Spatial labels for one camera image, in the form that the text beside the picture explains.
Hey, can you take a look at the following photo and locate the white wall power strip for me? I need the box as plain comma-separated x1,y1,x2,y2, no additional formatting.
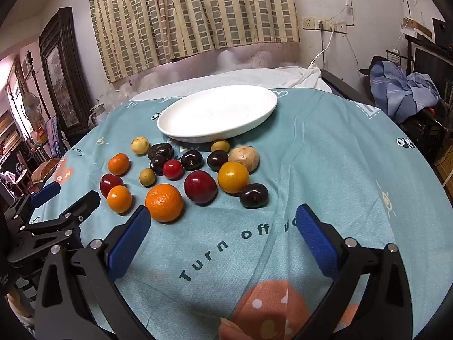
317,19,347,35

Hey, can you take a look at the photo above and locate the dark red round fruit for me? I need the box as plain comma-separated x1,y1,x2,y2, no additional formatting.
99,173,124,199

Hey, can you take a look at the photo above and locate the small orange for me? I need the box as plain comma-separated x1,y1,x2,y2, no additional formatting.
107,185,133,214
108,152,131,176

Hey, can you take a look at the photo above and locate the standing fan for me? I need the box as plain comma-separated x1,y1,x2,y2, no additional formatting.
21,92,42,139

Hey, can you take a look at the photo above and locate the smooth yellow-orange fruit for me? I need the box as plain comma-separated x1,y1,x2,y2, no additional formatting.
217,161,250,194

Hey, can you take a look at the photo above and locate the teal printed tablecloth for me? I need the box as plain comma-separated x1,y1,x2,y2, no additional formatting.
26,87,447,340

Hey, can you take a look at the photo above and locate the purple garment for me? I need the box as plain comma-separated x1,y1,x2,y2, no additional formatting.
45,115,63,158

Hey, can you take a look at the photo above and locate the checked beige curtain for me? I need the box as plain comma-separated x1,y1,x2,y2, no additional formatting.
88,0,301,83

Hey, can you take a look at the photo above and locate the pale yellow round fruit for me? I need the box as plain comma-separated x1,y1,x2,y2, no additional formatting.
131,136,151,155

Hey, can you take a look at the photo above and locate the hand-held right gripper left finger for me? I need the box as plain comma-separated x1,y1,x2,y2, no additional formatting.
33,205,151,340

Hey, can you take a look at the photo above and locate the large dimpled tangerine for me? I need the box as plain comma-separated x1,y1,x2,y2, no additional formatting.
145,183,185,224

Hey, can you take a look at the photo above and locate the tan speckled round fruit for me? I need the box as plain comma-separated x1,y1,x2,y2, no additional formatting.
228,145,260,173

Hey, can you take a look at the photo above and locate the large dark cherry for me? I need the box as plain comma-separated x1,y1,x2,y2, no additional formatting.
239,183,270,209

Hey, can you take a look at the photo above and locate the wrinkled dark fruit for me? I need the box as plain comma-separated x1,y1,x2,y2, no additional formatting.
148,143,175,160

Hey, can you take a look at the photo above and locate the blue clothing pile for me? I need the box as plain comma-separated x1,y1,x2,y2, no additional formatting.
370,60,441,124

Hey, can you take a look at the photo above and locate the white power cable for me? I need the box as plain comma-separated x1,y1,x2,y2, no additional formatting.
307,28,335,69

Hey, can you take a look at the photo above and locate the bookshelf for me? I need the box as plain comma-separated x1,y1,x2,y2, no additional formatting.
0,110,26,171

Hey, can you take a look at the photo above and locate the person's left forearm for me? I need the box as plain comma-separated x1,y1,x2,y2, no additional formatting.
6,287,36,330

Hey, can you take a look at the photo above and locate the black hat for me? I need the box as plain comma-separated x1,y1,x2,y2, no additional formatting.
359,56,390,76

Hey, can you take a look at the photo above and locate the dark wood framed painting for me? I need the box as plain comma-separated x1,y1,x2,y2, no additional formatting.
38,7,93,139

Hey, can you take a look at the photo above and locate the large red plum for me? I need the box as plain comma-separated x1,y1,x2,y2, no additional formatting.
183,170,218,205

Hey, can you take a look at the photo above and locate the brown cushion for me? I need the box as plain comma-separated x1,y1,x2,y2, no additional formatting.
30,159,61,185

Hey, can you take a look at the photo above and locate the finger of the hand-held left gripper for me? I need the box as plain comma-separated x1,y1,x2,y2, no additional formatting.
9,190,101,263
5,182,61,224

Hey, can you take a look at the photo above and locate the white bed sheet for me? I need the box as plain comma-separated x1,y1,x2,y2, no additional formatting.
125,65,333,101

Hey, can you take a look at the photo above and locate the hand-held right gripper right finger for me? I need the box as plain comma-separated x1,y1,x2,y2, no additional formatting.
283,203,413,340

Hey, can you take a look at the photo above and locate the white oval plate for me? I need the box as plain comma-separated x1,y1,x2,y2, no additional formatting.
157,85,278,144

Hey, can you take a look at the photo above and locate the black bed frame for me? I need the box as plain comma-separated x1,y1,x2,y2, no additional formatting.
320,69,376,107

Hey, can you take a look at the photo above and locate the bright red cherry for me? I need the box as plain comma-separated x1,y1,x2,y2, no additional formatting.
162,159,184,180

